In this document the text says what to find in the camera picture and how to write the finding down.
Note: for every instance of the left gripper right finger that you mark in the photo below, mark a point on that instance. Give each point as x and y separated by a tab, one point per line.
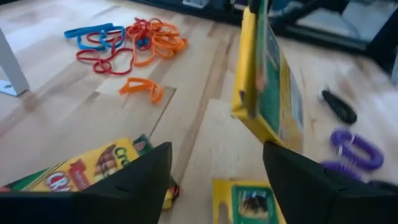
304	193

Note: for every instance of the orange rubber band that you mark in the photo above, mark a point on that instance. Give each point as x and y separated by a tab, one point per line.
136	88
141	63

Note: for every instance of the white perforated metal shelf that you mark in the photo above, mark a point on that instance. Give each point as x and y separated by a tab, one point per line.
9	62

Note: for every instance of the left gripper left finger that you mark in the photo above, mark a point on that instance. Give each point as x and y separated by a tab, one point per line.
133	186

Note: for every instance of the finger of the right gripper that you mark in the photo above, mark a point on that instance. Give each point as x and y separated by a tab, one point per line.
253	5

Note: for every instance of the black aluminium table frame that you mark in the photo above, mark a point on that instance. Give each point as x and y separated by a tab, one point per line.
326	39

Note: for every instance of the red rubber band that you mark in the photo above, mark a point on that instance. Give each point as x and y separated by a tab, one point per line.
93	40
101	65

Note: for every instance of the yellow green crayon box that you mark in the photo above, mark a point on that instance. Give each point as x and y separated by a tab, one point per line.
270	93
222	193

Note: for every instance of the pile of rubber bands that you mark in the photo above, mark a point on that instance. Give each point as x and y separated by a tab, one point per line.
174	46

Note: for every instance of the blue rubber band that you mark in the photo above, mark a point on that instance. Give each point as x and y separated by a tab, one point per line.
142	43
87	30

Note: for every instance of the yellow orange crayon box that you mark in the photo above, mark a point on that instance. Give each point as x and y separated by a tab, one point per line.
90	168

